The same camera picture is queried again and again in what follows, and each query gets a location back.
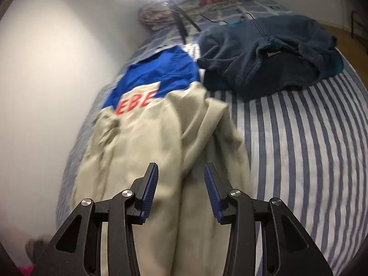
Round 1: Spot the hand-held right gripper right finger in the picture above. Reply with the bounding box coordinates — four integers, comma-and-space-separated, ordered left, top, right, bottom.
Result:
204, 162, 334, 276

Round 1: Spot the blue striped bed sheet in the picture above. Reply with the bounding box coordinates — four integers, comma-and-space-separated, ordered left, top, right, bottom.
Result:
56, 46, 365, 276

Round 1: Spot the folded floral quilt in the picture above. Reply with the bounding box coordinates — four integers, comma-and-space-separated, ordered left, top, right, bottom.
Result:
138, 0, 239, 31

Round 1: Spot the beige and blue work jacket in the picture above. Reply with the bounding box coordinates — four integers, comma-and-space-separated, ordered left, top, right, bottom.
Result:
69, 45, 259, 276

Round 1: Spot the blue checked blanket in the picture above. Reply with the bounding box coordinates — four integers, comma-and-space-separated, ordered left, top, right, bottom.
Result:
135, 0, 294, 64

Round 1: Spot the dark blue fleece jacket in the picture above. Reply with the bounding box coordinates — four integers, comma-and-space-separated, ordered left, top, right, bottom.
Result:
196, 14, 344, 101

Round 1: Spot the black clothes rack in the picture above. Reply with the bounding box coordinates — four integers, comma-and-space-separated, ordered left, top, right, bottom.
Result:
349, 10, 365, 39

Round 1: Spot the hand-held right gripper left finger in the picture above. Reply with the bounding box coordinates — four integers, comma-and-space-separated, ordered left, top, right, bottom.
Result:
30, 162, 159, 276

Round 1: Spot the grey fuzzy slipper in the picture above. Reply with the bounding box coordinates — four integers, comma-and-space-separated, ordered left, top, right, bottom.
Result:
25, 236, 49, 262

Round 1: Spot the black cable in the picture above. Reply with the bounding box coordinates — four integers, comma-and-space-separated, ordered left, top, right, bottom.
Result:
184, 4, 253, 25

